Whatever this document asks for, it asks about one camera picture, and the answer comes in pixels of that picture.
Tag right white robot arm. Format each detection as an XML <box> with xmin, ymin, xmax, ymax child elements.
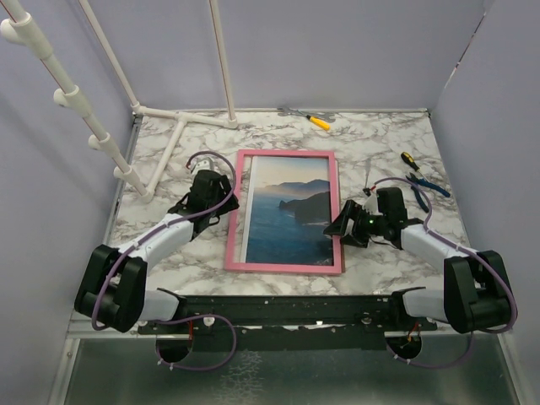
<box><xmin>324</xmin><ymin>187</ymin><xmax>517</xmax><ymax>333</ymax></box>

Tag black yellow screwdriver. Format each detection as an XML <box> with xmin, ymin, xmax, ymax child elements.
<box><xmin>400</xmin><ymin>152</ymin><xmax>420</xmax><ymax>172</ymax></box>

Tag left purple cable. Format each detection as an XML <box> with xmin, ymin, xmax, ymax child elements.
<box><xmin>90</xmin><ymin>150</ymin><xmax>238</xmax><ymax>372</ymax></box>

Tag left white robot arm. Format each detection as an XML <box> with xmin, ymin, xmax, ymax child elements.
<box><xmin>74</xmin><ymin>170</ymin><xmax>239</xmax><ymax>333</ymax></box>

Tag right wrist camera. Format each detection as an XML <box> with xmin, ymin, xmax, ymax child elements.
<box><xmin>364</xmin><ymin>188</ymin><xmax>378</xmax><ymax>214</ymax></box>

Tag blue handled pliers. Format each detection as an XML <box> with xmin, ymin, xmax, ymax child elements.
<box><xmin>405</xmin><ymin>171</ymin><xmax>451</xmax><ymax>213</ymax></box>

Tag white pvc pipe rack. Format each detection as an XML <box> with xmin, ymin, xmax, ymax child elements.
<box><xmin>0</xmin><ymin>0</ymin><xmax>240</xmax><ymax>204</ymax></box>

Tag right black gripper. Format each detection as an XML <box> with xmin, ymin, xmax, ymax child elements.
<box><xmin>323</xmin><ymin>199</ymin><xmax>387</xmax><ymax>248</ymax></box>

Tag purple cable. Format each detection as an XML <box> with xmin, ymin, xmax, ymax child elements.
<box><xmin>370</xmin><ymin>176</ymin><xmax>519</xmax><ymax>369</ymax></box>
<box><xmin>90</xmin><ymin>150</ymin><xmax>238</xmax><ymax>372</ymax></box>

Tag yellow handled screwdriver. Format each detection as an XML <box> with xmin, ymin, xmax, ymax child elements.
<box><xmin>305</xmin><ymin>115</ymin><xmax>331</xmax><ymax>131</ymax></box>

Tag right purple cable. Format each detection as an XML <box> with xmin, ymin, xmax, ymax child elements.
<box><xmin>370</xmin><ymin>176</ymin><xmax>519</xmax><ymax>369</ymax></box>

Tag silver wrench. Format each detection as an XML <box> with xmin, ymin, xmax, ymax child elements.
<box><xmin>277</xmin><ymin>107</ymin><xmax>336</xmax><ymax>123</ymax></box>

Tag seascape photo print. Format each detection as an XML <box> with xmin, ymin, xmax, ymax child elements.
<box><xmin>240</xmin><ymin>155</ymin><xmax>333</xmax><ymax>266</ymax></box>

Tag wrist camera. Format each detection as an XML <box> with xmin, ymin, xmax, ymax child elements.
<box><xmin>364</xmin><ymin>188</ymin><xmax>378</xmax><ymax>214</ymax></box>
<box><xmin>190</xmin><ymin>157</ymin><xmax>215</xmax><ymax>175</ymax></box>

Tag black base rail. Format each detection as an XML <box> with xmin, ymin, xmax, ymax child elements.
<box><xmin>138</xmin><ymin>295</ymin><xmax>436</xmax><ymax>352</ymax></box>

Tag pink picture frame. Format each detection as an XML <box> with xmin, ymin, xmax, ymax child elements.
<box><xmin>224</xmin><ymin>149</ymin><xmax>343</xmax><ymax>275</ymax></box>

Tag clear tester screwdriver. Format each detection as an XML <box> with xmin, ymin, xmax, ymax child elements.
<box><xmin>364</xmin><ymin>158</ymin><xmax>371</xmax><ymax>190</ymax></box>

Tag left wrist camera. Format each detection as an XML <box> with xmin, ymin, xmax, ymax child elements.
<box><xmin>190</xmin><ymin>157</ymin><xmax>215</xmax><ymax>175</ymax></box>

